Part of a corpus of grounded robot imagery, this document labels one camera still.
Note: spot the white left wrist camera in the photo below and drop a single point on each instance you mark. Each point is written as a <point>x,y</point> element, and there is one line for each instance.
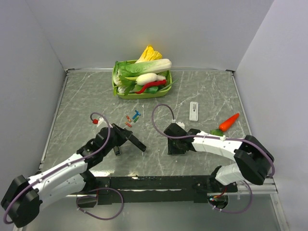
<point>100,123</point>

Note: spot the long green napa cabbage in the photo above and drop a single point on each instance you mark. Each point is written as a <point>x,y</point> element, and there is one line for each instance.
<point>137,69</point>

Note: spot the yellow toy cabbage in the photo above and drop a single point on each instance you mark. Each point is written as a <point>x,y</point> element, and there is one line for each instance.
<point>149,54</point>

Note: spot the orange toy carrot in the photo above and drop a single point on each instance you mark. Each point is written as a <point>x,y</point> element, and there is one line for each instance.
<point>223,127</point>

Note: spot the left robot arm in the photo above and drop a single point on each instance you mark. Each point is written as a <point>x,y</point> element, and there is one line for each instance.
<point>26,197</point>

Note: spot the green plastic tray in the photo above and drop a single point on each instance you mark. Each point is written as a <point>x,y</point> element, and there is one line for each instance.
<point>152,92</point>

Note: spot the white battery cover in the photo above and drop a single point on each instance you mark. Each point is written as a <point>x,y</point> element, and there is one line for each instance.
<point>193,113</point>

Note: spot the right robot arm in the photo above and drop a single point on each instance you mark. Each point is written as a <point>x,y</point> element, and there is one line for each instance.
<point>252,161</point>

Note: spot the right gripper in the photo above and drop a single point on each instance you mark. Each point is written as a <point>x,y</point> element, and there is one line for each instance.
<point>171,150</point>

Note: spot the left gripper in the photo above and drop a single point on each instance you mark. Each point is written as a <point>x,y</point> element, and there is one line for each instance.
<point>123,134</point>

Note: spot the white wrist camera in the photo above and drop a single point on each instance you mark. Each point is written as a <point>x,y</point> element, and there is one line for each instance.
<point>100,123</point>
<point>180,124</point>

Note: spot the green parsley sprig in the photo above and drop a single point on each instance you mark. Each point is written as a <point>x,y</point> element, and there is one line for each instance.
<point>123,85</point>

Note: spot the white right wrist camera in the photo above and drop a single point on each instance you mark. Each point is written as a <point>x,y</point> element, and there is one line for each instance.
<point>180,124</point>

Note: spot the small green bok choy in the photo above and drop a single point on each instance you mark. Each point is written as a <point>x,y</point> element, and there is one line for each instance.
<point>117,74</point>

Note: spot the red chili pepper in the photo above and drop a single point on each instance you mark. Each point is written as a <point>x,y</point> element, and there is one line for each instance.
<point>151,84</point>

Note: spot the white toy radish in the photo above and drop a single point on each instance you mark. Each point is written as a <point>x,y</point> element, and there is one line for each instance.
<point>147,78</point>

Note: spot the black base bar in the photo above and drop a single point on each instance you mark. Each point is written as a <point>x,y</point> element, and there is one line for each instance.
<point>146,189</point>

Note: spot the black remote control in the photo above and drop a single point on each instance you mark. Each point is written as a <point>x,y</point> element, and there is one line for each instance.
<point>137,143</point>

